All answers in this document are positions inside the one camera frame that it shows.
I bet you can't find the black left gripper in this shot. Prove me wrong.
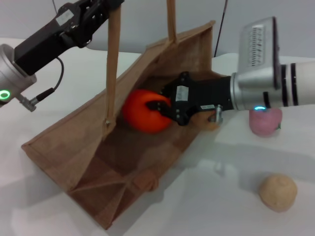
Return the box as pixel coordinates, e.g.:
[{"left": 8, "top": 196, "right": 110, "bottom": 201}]
[{"left": 13, "top": 0, "right": 125, "bottom": 75}]

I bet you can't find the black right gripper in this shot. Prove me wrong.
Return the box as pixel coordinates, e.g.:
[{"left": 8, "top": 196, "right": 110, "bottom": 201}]
[{"left": 146, "top": 71, "right": 235, "bottom": 126}]

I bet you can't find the orange toy fruit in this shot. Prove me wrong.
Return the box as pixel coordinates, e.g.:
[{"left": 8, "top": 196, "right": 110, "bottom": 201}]
[{"left": 122, "top": 88, "right": 173, "bottom": 135}]

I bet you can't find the brown jute handbag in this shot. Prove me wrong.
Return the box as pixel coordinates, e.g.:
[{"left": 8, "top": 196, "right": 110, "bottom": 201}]
[{"left": 21, "top": 0, "right": 231, "bottom": 224}]

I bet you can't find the pink toy peach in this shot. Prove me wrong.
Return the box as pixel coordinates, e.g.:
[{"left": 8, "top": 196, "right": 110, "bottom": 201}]
[{"left": 248, "top": 107, "right": 284, "bottom": 136}]

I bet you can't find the orange striped toy bread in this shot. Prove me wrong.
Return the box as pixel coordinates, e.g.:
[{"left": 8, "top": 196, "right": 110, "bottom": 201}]
[{"left": 193, "top": 110, "right": 221, "bottom": 131}]

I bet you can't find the white tablecloth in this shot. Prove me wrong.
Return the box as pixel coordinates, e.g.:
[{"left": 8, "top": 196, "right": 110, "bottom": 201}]
[{"left": 0, "top": 36, "right": 315, "bottom": 236}]

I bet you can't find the beige round toy bun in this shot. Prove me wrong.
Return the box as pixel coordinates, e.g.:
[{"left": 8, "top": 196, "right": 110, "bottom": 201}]
[{"left": 258, "top": 173, "right": 298, "bottom": 213}]

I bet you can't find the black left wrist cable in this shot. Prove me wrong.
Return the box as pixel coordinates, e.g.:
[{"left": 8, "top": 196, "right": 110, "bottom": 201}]
[{"left": 18, "top": 57, "right": 65, "bottom": 113}]

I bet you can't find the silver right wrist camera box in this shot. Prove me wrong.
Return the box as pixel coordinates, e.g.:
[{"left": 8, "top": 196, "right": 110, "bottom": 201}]
[{"left": 238, "top": 16, "right": 282, "bottom": 90}]

